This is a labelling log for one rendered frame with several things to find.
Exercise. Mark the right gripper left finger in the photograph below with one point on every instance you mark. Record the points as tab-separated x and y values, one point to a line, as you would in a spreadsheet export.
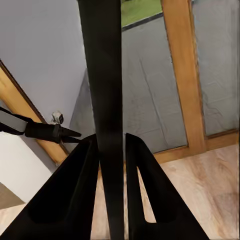
63	207

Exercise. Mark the door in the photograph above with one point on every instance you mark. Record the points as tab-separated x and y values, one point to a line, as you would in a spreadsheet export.
180	72

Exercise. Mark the cabinet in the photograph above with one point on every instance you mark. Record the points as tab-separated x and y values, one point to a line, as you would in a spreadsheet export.
8	199

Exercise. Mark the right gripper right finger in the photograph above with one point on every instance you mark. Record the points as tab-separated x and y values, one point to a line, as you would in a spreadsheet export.
174	219

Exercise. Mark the poster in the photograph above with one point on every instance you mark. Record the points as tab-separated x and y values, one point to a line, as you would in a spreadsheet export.
102	37

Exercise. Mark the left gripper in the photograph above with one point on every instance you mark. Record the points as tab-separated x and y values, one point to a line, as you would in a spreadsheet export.
56	133

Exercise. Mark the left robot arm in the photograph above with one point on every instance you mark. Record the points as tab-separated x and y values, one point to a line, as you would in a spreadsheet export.
16	124

